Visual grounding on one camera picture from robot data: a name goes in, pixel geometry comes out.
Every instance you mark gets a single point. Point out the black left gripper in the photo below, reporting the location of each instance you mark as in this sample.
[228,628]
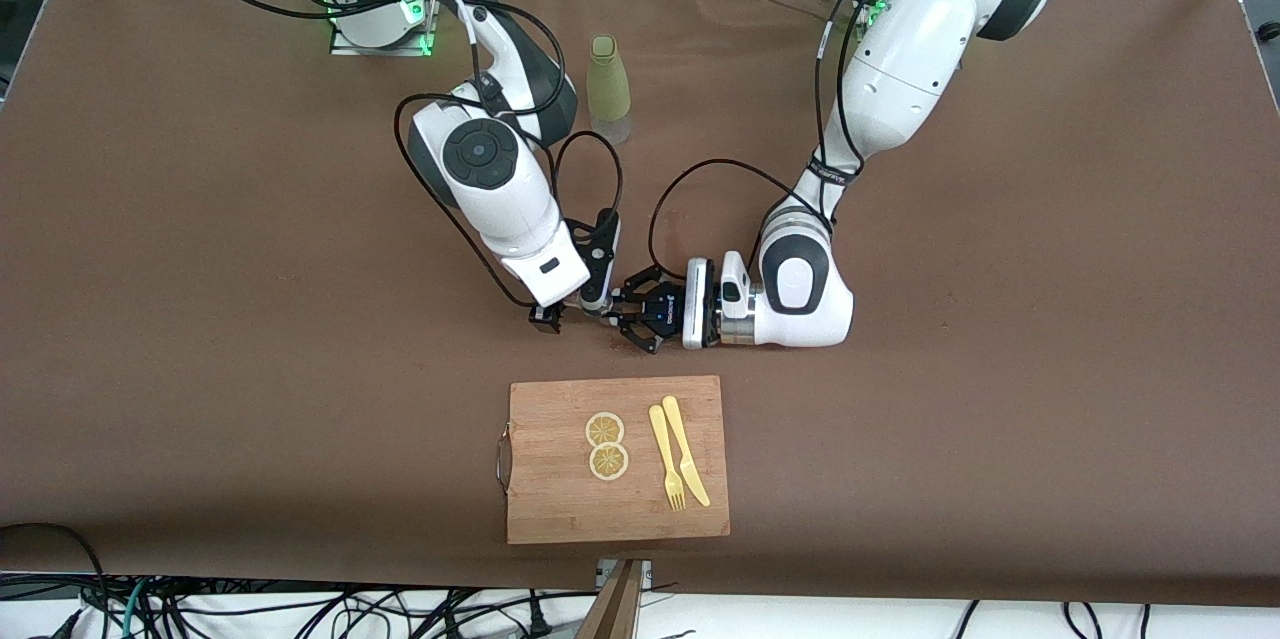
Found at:
[664,309]

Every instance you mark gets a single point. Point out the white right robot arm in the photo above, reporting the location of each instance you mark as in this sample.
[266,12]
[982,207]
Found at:
[500,209]

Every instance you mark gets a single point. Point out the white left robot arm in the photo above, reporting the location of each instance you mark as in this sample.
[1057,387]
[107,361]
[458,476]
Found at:
[900,69]

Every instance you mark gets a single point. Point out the lemon slice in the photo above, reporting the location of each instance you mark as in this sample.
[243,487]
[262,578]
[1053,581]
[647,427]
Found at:
[604,429]
[608,463]

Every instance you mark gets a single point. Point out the yellow plastic fork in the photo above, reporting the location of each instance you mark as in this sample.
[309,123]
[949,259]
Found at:
[660,439]

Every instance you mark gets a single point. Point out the yellow plastic knife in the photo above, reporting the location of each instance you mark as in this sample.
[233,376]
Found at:
[683,444]

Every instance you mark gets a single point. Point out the green sleeved glass bottle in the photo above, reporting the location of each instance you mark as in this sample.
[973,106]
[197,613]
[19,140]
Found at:
[608,79]

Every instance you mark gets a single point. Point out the brown table cover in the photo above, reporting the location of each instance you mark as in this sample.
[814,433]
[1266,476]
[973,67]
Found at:
[200,269]

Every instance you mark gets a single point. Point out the metal support post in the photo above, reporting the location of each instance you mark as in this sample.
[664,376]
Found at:
[615,609]

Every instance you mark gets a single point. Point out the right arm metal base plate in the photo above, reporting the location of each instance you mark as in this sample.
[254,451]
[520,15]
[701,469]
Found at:
[345,49]

